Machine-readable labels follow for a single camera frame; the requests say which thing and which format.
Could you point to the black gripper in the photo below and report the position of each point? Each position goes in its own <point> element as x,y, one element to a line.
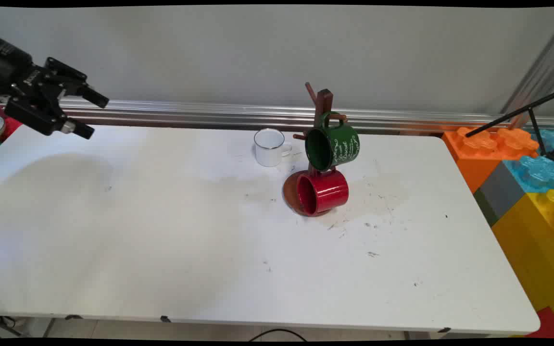
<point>5,62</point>

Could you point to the green enamel mug white lettering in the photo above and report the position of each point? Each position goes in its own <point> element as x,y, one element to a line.
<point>342,146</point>

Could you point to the red toy block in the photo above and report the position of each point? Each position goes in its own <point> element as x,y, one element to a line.
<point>11,127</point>

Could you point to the brown wooden mug tree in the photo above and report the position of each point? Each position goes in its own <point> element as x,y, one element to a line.
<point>324,98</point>

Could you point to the red ceramic mug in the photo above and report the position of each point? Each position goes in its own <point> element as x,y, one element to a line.
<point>330,192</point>

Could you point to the orange giant building block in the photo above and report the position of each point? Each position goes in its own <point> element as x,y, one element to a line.
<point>472,158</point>

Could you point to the grey giant building block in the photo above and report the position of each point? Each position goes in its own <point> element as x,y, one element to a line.
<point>500,192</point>

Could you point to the black tripod stand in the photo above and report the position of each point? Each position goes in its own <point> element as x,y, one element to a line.
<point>512,114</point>

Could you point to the blue giant building block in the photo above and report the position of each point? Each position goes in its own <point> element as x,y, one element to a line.
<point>539,173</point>

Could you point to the yellow giant building block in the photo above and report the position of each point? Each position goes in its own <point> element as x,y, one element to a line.
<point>532,250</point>

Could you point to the red giant building block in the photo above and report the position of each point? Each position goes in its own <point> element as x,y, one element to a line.
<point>548,324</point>

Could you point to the aluminium rail along wall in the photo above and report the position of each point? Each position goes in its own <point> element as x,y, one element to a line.
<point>185,113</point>

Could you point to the aluminium slanted frame post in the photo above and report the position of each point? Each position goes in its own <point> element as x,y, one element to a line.
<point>544,67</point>

